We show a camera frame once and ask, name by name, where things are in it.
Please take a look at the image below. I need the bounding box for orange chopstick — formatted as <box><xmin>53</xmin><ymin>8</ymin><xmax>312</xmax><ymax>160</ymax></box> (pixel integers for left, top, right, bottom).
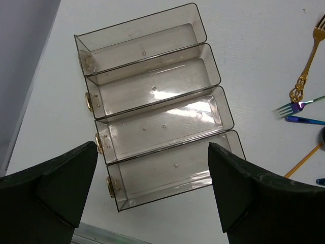
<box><xmin>284</xmin><ymin>143</ymin><xmax>323</xmax><ymax>178</ymax></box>

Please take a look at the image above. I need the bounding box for iridescent rainbow fork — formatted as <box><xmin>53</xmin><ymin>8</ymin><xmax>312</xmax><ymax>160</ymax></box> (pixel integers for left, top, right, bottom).
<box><xmin>274</xmin><ymin>96</ymin><xmax>325</xmax><ymax>118</ymax></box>

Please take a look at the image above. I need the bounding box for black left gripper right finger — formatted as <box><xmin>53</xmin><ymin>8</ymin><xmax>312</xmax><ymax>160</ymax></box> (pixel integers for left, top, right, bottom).
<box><xmin>208</xmin><ymin>143</ymin><xmax>324</xmax><ymax>243</ymax></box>

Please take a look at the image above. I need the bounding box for iridescent rainbow spoon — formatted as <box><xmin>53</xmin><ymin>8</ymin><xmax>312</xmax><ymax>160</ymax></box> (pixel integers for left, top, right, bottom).
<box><xmin>315</xmin><ymin>178</ymin><xmax>325</xmax><ymax>186</ymax></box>

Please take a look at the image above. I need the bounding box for gold ornate fork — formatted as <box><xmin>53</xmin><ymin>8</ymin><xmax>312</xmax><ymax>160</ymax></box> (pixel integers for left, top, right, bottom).
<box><xmin>289</xmin><ymin>15</ymin><xmax>324</xmax><ymax>103</ymax></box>

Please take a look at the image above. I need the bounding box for black spoon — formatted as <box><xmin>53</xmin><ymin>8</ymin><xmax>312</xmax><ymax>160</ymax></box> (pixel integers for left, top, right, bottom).
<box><xmin>318</xmin><ymin>127</ymin><xmax>325</xmax><ymax>151</ymax></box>

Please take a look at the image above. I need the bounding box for blue table knife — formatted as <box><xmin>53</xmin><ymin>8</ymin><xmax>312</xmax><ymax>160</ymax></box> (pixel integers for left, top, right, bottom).
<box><xmin>285</xmin><ymin>115</ymin><xmax>325</xmax><ymax>126</ymax></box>

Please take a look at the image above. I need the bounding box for clear four-compartment organizer tray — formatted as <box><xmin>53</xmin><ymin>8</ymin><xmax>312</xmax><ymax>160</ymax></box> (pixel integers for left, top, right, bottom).
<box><xmin>74</xmin><ymin>3</ymin><xmax>244</xmax><ymax>211</ymax></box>

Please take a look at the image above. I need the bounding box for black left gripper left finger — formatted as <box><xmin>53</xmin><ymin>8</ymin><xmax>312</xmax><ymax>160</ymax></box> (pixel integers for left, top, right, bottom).
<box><xmin>1</xmin><ymin>141</ymin><xmax>98</xmax><ymax>243</ymax></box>

